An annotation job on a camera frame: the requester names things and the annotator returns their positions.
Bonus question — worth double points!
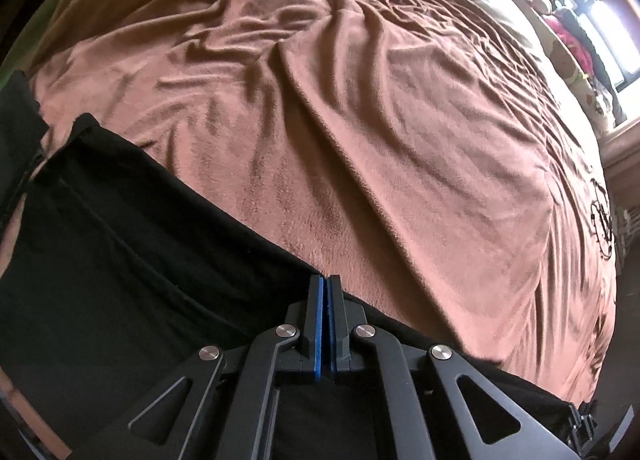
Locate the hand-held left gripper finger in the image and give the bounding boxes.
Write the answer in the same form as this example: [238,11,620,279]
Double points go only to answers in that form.
[70,275,326,460]
[325,275,588,460]

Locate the black pants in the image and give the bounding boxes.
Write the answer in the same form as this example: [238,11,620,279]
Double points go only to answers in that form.
[0,112,583,460]
[0,69,49,231]

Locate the brown blanket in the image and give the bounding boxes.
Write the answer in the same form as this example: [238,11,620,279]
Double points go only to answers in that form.
[0,0,621,460]

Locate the pink curtain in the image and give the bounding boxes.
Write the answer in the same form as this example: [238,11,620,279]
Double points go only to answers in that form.
[600,120,640,181]

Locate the pink cloth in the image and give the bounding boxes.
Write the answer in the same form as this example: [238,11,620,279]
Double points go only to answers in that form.
[545,15,601,71]

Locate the black clothing pile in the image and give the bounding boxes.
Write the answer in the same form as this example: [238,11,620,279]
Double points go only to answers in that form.
[555,7,626,116]

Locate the window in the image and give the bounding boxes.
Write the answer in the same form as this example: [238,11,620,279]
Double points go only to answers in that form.
[492,0,640,91]

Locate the black cable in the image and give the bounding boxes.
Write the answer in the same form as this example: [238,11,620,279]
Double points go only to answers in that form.
[587,175,618,261]

